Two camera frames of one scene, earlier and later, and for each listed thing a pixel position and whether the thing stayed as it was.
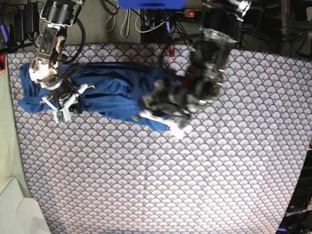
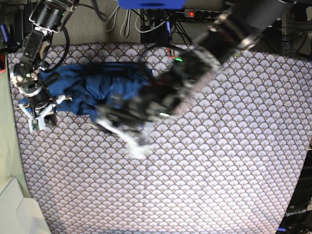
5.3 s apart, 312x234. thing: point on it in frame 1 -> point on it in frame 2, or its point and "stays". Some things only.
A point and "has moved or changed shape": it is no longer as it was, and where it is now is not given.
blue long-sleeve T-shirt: x=116 y=90 has moved or changed shape
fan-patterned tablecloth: x=233 y=174 stays
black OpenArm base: x=298 y=219 stays
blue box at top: x=152 y=4 stays
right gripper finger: x=75 y=108 -> x=51 y=119
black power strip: x=193 y=13 stays
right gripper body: x=46 y=74 -> x=40 y=107
